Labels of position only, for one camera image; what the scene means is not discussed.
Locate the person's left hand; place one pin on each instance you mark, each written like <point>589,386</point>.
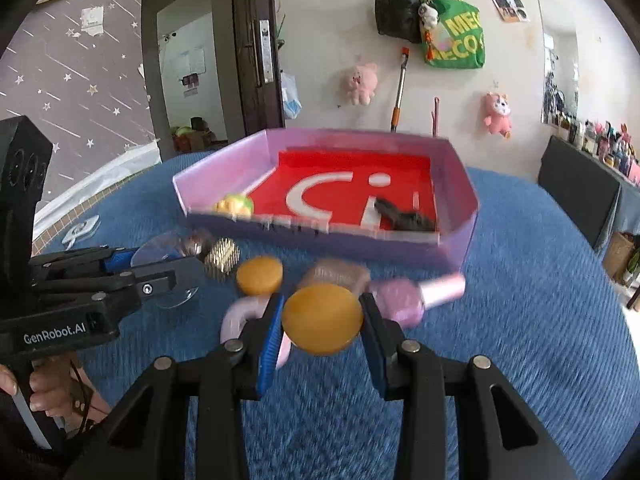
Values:
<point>55,385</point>

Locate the clear suction cup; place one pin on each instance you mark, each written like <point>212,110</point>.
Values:
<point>160,247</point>

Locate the pink plush toy white face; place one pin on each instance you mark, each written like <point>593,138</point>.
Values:
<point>497,112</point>

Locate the blue textured table cover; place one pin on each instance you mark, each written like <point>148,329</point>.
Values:
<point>510,320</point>

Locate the pink nail polish bottle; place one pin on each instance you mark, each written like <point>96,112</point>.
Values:
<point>400,301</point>

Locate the table with black cloth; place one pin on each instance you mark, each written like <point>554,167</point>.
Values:
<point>575,185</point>

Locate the row of small figurines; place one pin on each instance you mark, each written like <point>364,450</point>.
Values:
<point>607,142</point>

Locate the pale pink plush toy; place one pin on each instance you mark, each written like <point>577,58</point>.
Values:
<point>360,84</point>

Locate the clear plastic packet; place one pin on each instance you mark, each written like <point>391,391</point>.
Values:
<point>82,230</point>

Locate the pink stick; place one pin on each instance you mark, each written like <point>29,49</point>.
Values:
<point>436,117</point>

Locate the blue white plastic bag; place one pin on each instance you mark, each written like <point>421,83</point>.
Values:
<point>291,97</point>

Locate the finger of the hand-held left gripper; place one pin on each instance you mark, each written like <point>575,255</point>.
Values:
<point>150,286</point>
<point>117,260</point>

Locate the large orange disc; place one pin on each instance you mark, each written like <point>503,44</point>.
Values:
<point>322,317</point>

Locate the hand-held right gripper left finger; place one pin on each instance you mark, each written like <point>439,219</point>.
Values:
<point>270,342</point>

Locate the dark wooden door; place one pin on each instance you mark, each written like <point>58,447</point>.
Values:
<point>247,45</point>

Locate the wall photo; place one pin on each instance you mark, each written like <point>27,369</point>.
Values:
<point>506,1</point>

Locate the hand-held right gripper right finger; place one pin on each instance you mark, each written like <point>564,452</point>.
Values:
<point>373,347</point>

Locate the brown block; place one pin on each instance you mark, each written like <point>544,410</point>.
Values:
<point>332,272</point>

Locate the black backpack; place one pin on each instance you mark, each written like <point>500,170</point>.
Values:
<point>397,7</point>

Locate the black toy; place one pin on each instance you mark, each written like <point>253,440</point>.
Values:
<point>406,220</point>

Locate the pink box with red bottom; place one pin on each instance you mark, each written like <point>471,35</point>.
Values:
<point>350,180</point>

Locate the yellow green toy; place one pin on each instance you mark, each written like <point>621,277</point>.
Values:
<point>232,205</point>

